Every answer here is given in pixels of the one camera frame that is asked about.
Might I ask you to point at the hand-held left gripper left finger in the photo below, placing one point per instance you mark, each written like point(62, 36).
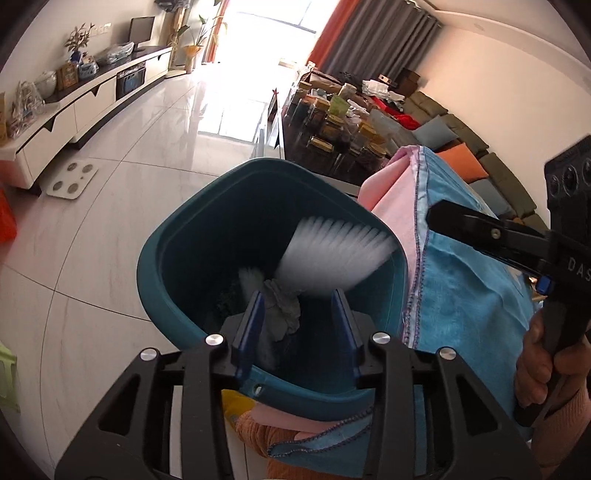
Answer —
point(249, 332)

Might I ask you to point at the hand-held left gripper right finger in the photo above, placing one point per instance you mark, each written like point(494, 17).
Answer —
point(344, 332)

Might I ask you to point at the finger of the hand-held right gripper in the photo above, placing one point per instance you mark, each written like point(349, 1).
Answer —
point(466, 221)

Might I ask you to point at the teal trash bin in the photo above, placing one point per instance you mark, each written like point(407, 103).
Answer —
point(198, 221)

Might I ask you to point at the person's right forearm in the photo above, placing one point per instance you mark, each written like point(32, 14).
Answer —
point(568, 438)

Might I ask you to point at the person's right hand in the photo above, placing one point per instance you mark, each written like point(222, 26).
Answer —
point(535, 364)

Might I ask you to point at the crumpled grey tissue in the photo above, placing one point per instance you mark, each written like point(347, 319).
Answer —
point(284, 304)

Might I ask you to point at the orange cushion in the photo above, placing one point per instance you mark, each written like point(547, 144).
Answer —
point(464, 164)

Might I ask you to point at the olive green sofa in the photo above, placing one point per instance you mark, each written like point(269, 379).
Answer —
point(503, 173)

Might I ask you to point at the blue floral tablecloth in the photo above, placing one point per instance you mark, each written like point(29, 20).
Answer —
point(461, 286)

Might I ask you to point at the red cloth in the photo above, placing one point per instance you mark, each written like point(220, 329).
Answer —
point(399, 117)

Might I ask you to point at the brown boxes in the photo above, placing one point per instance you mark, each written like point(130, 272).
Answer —
point(408, 82)

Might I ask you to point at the pile of white clothes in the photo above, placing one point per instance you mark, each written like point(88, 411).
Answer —
point(381, 88)

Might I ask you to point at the group of glass jars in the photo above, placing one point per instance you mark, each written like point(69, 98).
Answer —
point(332, 124)

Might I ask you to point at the light green canister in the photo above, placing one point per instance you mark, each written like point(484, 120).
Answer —
point(338, 105)

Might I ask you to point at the dark glass coffee table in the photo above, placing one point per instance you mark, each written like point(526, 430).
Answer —
point(295, 138)

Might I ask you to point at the grey curtain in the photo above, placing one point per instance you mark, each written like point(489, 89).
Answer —
point(383, 37)

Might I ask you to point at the orange curtain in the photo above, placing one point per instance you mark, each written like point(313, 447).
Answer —
point(330, 32)

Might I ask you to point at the white bathroom scale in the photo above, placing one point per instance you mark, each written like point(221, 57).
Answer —
point(71, 181)

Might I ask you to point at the orange mesh bag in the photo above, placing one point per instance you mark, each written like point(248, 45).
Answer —
point(7, 217)

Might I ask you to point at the window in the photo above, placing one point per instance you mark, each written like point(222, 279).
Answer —
point(268, 27)

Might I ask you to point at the tall plant in yellow pot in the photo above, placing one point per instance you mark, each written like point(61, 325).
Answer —
point(193, 57)

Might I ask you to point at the white and black TV cabinet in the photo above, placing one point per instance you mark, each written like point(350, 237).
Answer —
point(92, 99)

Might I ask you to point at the blue and white ceramic box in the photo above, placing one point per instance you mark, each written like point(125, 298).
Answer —
point(87, 69)

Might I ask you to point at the clear plastic bag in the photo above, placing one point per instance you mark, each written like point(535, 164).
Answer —
point(114, 53)

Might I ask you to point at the ship model in clear wrap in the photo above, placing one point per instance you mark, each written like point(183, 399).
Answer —
point(27, 108)

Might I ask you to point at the black monitor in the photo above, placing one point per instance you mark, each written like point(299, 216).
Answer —
point(142, 30)

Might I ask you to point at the white ceramic jar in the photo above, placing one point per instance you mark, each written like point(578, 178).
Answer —
point(46, 84)

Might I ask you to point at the tall tan box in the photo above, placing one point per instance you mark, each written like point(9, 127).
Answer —
point(3, 117)

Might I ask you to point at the small plant in blue vase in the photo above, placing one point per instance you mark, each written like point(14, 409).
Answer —
point(79, 41)

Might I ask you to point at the wooden picture frame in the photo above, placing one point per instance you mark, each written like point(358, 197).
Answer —
point(67, 74)

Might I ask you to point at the wall socket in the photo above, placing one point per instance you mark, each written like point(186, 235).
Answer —
point(102, 30)

